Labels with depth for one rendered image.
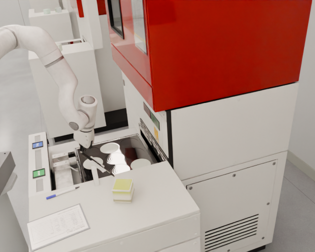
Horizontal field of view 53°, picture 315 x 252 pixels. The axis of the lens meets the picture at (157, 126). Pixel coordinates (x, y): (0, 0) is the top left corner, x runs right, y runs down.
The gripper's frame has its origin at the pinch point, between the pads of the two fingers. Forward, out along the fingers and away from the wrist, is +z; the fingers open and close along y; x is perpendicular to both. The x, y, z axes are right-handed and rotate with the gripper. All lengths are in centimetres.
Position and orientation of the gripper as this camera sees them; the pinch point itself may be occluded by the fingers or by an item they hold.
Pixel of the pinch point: (83, 148)
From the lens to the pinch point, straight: 165.5
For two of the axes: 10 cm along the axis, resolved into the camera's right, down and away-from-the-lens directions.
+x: 5.8, -4.4, 6.9
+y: 7.8, 5.3, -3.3
